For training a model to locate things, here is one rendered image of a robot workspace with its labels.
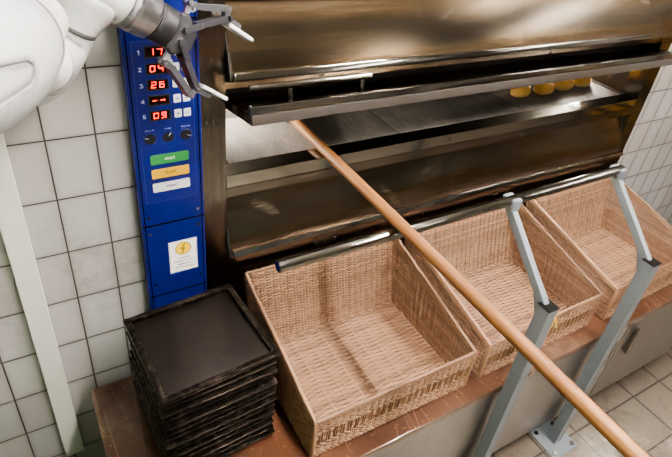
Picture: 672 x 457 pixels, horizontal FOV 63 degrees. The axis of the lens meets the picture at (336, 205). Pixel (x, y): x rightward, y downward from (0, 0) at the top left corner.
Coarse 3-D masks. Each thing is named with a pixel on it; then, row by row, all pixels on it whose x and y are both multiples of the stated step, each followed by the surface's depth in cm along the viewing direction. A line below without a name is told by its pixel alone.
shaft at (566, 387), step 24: (312, 144) 160; (336, 168) 150; (360, 192) 141; (384, 216) 134; (408, 240) 127; (432, 264) 120; (456, 288) 115; (480, 312) 109; (504, 336) 105; (528, 360) 100; (552, 384) 96; (576, 408) 93; (600, 408) 91; (600, 432) 89; (624, 432) 88; (624, 456) 86; (648, 456) 84
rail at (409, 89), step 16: (576, 64) 172; (592, 64) 174; (608, 64) 179; (624, 64) 183; (448, 80) 147; (464, 80) 149; (480, 80) 152; (496, 80) 155; (320, 96) 129; (336, 96) 129; (352, 96) 132; (368, 96) 134; (384, 96) 137; (256, 112) 120; (272, 112) 122
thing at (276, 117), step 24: (648, 48) 216; (432, 72) 166; (456, 72) 167; (480, 72) 167; (504, 72) 168; (576, 72) 172; (600, 72) 178; (240, 96) 135; (264, 96) 136; (312, 96) 137; (408, 96) 141; (432, 96) 145; (456, 96) 149; (264, 120) 122; (288, 120) 125
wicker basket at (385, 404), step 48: (288, 288) 170; (336, 288) 180; (432, 288) 173; (288, 336) 176; (336, 336) 179; (384, 336) 182; (432, 336) 178; (288, 384) 147; (336, 384) 163; (384, 384) 165; (432, 384) 167; (336, 432) 144
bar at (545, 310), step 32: (544, 192) 156; (416, 224) 135; (512, 224) 152; (288, 256) 119; (320, 256) 121; (640, 256) 173; (640, 288) 174; (544, 320) 148; (608, 352) 192; (512, 384) 164; (576, 384) 204; (480, 448) 184; (544, 448) 219
